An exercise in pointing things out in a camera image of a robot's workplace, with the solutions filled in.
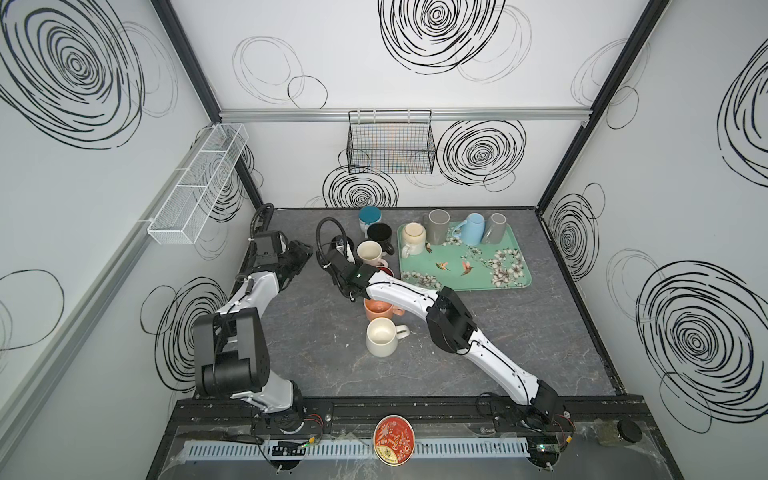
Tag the cream white mug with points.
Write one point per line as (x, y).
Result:
(386, 270)

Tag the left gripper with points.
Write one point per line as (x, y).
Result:
(293, 255)

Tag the green floral tray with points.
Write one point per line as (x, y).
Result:
(468, 268)

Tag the orange peach mug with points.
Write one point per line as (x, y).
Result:
(379, 309)

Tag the black lid jar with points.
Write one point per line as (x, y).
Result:
(618, 433)

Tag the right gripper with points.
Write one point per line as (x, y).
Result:
(336, 260)

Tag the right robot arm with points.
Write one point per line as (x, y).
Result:
(451, 328)

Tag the white speckled mug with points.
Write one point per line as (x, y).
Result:
(383, 336)

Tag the pink mug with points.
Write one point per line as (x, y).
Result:
(371, 253)

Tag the light blue mug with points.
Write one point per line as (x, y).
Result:
(471, 230)

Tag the white slotted cable duct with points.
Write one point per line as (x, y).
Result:
(347, 449)

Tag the black wire basket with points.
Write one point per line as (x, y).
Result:
(393, 141)

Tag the teal and white mug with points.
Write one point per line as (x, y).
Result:
(367, 216)

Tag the beige mug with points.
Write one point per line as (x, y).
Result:
(413, 237)

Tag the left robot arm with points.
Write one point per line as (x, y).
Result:
(231, 358)

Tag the white wire shelf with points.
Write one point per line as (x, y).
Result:
(189, 205)

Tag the black and white mug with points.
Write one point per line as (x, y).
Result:
(382, 234)

